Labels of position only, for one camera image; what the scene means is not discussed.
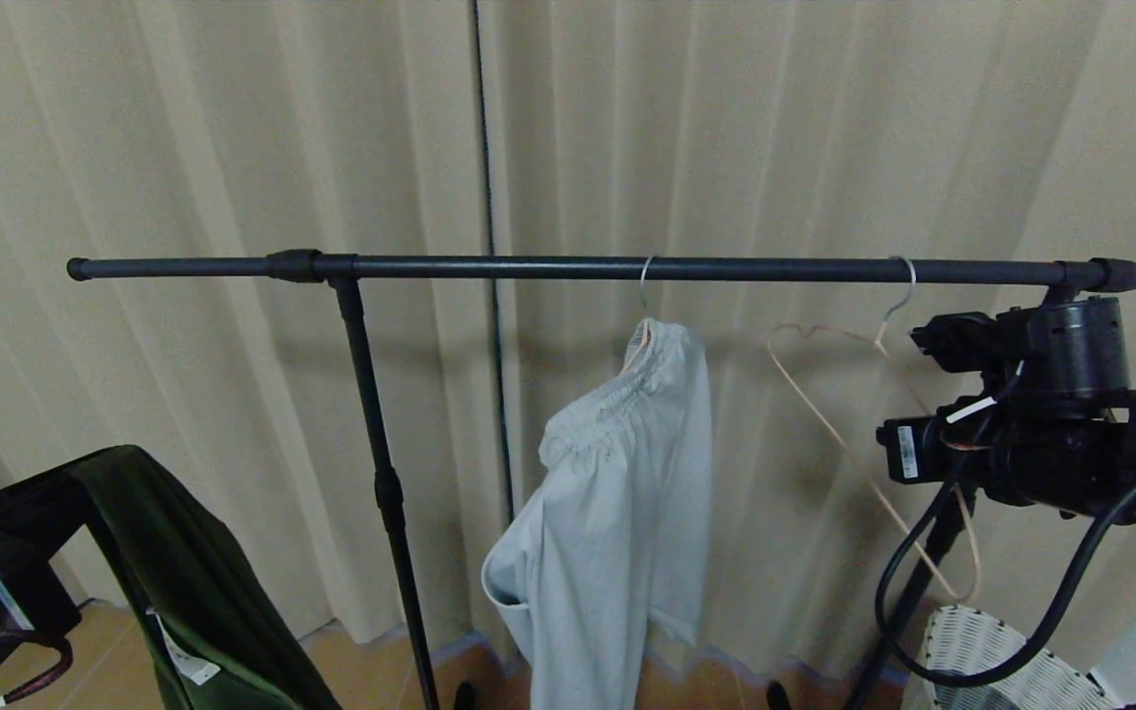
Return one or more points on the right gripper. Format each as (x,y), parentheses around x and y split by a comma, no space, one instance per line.
(1041,473)

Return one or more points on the green long-sleeved shirt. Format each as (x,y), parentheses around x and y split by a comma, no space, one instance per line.
(164,552)

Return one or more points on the pink clothes hanger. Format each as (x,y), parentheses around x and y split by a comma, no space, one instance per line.
(637,350)
(879,340)

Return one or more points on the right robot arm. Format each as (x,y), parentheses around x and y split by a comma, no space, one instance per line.
(1081,345)

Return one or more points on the white laundry basket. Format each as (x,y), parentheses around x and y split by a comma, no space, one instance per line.
(972,641)

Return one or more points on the black clothes rack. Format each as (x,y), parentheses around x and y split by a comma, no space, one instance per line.
(529,267)

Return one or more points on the beige curtain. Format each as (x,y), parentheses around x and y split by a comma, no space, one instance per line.
(233,148)

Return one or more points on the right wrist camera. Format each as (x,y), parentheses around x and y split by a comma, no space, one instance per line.
(958,340)

